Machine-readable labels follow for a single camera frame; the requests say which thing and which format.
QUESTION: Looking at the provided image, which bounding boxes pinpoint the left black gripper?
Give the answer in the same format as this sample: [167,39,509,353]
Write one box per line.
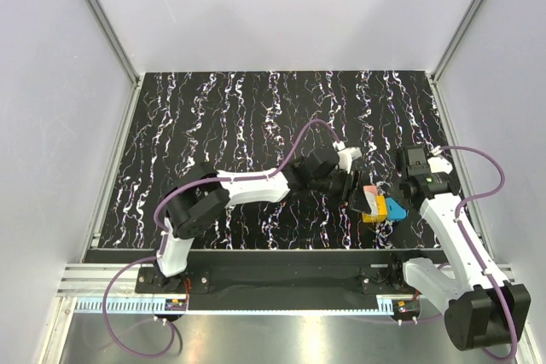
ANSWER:
[310,168,370,215]

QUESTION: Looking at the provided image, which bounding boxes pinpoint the pink plug adapter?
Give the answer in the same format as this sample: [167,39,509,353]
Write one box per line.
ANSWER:
[363,185,379,199]

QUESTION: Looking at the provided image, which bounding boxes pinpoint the blue folding extension socket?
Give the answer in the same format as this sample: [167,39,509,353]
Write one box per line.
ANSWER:
[386,198,408,222]

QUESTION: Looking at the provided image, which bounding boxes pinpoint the yellow socket cube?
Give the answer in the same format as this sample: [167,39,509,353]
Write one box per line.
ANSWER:
[362,195,388,223]

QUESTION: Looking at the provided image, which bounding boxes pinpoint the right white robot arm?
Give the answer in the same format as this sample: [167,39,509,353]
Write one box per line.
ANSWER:
[387,146,531,360]

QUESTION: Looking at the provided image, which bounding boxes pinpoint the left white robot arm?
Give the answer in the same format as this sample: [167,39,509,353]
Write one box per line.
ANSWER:
[154,142,377,292]

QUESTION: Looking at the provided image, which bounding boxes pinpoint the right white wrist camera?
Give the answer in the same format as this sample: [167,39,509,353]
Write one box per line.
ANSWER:
[427,147,454,174]

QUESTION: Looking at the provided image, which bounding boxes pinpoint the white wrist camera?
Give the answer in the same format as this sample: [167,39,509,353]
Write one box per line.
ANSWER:
[427,147,454,174]
[334,145,362,173]

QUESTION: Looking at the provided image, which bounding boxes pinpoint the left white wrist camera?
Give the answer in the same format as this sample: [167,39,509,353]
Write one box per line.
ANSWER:
[334,145,362,173]

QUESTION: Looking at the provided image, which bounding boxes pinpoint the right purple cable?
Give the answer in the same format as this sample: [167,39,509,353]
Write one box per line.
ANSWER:
[400,145,520,360]

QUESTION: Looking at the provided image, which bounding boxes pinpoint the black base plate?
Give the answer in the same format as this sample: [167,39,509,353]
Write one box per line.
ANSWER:
[136,250,421,311]

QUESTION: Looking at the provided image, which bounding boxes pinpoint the right aluminium frame post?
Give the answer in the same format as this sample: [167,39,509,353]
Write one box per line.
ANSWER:
[430,0,487,84]

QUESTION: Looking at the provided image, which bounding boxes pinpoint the aluminium frame post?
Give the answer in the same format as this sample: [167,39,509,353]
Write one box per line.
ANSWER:
[430,0,487,84]
[84,0,140,86]

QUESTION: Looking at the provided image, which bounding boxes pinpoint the slotted cable duct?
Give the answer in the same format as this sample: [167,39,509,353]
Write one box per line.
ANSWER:
[75,298,188,315]

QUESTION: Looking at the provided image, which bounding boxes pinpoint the left aluminium frame post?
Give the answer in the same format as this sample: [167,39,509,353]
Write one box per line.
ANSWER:
[84,0,140,86]

